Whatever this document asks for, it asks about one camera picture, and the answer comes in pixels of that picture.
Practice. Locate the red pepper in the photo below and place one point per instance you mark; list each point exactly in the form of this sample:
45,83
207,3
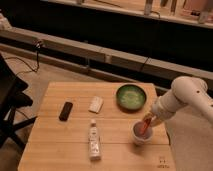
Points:
146,122

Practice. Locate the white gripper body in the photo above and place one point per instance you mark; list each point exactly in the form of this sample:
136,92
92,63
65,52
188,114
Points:
162,111

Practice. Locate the black remote control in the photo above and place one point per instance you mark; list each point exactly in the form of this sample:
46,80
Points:
65,111

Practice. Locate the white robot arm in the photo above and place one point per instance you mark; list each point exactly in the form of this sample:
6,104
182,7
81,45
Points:
184,91

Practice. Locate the white rectangular block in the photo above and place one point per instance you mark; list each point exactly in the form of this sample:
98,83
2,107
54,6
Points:
96,104

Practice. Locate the wooden table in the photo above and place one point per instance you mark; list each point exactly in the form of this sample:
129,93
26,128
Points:
81,128

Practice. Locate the green bowl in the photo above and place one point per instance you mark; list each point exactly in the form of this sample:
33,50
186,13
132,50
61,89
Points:
130,97

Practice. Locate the black office chair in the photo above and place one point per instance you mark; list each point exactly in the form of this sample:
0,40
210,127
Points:
12,97

